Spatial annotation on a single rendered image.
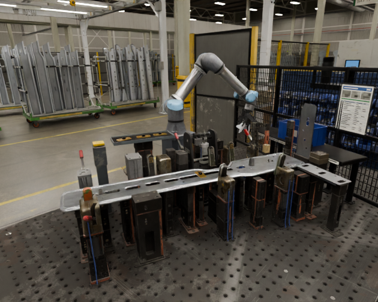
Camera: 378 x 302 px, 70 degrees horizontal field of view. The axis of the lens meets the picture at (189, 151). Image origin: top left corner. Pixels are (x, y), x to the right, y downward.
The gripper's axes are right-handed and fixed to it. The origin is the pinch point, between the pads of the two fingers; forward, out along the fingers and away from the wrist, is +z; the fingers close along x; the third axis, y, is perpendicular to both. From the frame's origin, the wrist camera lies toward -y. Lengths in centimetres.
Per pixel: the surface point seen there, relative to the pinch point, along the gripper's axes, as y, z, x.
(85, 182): 16, 42, 124
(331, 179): -78, 8, 45
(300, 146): -50, -4, 19
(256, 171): -42, 16, 57
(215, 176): -28, 24, 77
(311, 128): -55, -16, 26
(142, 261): -24, 66, 113
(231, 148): -20, 9, 52
